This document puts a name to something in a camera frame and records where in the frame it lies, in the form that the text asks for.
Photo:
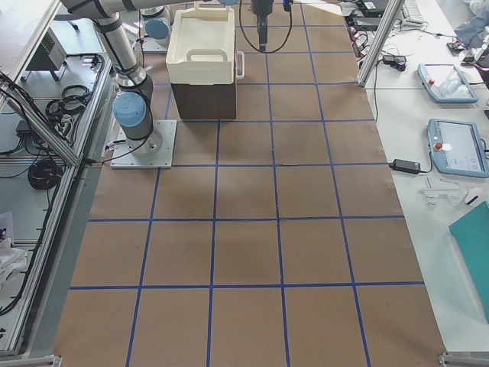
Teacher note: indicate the white and brown drawer cabinet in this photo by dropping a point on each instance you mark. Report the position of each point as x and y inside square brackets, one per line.
[201, 63]

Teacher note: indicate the upper teach pendant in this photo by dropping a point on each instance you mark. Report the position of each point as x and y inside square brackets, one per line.
[445, 83]

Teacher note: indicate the teach pendant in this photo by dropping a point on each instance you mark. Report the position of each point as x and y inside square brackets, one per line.
[456, 148]
[445, 83]

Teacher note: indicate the black power adapter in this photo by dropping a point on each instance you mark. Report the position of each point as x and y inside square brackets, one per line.
[409, 167]

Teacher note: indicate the grey electronics box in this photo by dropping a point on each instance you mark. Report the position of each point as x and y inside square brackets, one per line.
[49, 56]

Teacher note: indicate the lower teach pendant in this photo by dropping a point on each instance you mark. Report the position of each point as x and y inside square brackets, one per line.
[456, 148]

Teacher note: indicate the aluminium frame post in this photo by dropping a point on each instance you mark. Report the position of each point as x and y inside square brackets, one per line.
[385, 27]

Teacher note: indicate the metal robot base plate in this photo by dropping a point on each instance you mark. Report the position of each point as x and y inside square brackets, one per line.
[157, 151]

